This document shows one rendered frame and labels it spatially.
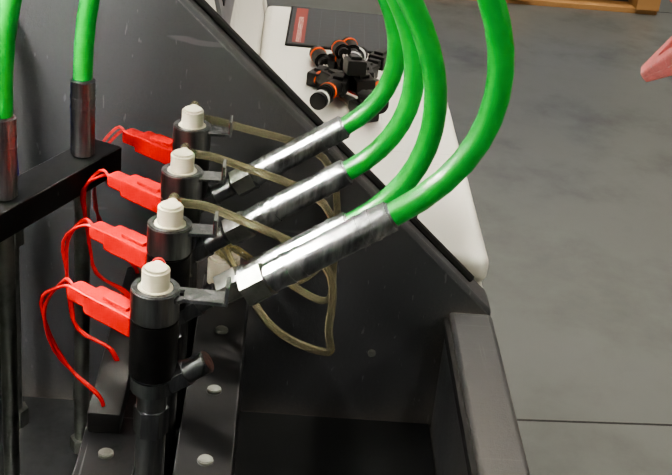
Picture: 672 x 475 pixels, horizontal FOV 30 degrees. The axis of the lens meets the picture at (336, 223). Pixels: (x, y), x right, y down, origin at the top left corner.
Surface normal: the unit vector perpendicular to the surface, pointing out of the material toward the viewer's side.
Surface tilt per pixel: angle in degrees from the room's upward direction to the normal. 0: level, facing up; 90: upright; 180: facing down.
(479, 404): 0
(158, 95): 90
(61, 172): 0
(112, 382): 0
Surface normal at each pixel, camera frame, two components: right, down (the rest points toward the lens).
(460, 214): 0.09, -0.89
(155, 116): 0.01, 0.45
